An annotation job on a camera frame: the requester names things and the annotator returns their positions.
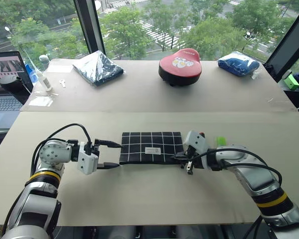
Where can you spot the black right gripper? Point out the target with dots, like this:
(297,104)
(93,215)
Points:
(196,161)

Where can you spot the clear small plastic bag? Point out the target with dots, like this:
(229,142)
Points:
(41,101)

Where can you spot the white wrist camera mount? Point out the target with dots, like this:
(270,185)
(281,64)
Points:
(88,161)
(195,142)

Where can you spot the dark blue bagged folded cloth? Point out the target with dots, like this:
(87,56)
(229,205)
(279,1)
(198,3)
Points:
(99,68)

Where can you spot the green small box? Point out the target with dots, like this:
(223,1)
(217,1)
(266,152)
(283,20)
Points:
(292,82)

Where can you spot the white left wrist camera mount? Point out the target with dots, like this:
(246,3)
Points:
(88,161)

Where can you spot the green highlighter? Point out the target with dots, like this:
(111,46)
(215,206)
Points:
(220,141)

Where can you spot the blue plastic packet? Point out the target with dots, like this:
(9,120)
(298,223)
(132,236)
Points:
(32,73)

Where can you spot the white tube bottle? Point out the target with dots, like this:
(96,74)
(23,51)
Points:
(44,82)

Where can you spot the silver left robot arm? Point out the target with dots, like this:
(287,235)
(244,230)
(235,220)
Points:
(47,154)

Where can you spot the small white key-shaped piece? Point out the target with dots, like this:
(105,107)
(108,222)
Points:
(62,83)

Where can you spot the black slanted window frame post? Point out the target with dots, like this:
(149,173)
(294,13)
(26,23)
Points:
(289,42)

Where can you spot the red black cartoon cushion case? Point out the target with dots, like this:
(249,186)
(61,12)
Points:
(180,66)

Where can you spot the black white grid pouch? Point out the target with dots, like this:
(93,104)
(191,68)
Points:
(149,147)

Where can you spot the white paper sheet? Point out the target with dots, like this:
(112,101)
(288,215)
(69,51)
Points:
(59,68)

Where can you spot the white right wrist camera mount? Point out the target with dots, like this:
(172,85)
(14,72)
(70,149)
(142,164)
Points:
(195,142)

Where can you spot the bright blue bagged cloth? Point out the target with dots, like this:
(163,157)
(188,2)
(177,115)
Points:
(238,64)

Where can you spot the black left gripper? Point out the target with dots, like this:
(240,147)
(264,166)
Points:
(95,147)

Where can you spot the open laptop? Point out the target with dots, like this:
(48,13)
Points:
(5,82)

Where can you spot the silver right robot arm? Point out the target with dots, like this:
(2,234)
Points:
(251,174)

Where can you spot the black round device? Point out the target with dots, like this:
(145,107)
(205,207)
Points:
(13,87)

